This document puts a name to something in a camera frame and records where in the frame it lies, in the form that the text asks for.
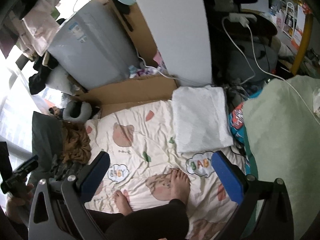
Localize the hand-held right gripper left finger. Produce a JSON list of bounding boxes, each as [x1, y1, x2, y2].
[[28, 151, 111, 240]]

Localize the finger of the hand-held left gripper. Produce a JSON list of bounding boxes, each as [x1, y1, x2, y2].
[[15, 155, 39, 175]]

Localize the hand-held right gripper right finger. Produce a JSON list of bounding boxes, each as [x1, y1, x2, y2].
[[211, 151, 295, 240]]

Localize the light grey sweatshirt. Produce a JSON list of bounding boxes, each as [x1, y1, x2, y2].
[[171, 85, 234, 154]]

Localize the hanging pale pink clothes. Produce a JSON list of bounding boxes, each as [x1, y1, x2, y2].
[[19, 0, 65, 57]]

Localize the person's left hand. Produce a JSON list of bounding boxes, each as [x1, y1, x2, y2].
[[5, 182, 35, 224]]

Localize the dark grey pillow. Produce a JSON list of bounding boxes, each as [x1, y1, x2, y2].
[[31, 111, 63, 174]]

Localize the dark camouflage garment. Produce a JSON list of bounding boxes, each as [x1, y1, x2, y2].
[[50, 154, 82, 182]]

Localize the brown garment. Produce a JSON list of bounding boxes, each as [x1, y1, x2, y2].
[[59, 120, 92, 165]]

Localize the teal printed blanket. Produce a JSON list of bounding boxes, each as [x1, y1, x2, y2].
[[228, 102, 258, 176]]

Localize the small doll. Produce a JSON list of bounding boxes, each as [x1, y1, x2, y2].
[[48, 107, 63, 118]]

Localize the light green cloth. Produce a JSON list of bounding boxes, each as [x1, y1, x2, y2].
[[242, 75, 320, 232]]

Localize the clear plastic bag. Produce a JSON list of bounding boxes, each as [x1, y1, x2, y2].
[[30, 87, 75, 117]]

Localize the cream bear print bed sheet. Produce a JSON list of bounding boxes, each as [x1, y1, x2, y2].
[[84, 99, 250, 240]]

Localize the person's leg in black pants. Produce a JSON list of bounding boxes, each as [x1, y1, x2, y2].
[[86, 198, 190, 240]]

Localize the grey neck pillow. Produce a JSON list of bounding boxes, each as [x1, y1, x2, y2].
[[62, 100, 93, 123]]

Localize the black cloth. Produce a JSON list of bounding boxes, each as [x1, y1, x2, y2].
[[28, 55, 60, 96]]

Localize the white pillow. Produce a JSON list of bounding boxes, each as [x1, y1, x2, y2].
[[46, 66, 73, 91]]

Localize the flattened cardboard sheet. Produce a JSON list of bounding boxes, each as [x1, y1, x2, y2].
[[71, 74, 180, 118]]

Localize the pink refill pouch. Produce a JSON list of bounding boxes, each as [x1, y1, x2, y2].
[[136, 66, 164, 77]]

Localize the tall cardboard box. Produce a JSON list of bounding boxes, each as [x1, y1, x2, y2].
[[96, 0, 163, 68]]

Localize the round dark side table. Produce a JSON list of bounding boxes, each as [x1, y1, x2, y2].
[[240, 11, 279, 39]]

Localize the white power strip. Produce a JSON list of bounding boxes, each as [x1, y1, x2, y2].
[[228, 12, 258, 28]]

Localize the white charger cable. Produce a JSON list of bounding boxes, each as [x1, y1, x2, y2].
[[221, 15, 320, 126]]

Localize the yellow metal frame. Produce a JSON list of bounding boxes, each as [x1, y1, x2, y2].
[[291, 11, 315, 77]]

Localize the white wire rack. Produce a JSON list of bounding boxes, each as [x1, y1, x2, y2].
[[282, 1, 296, 41]]

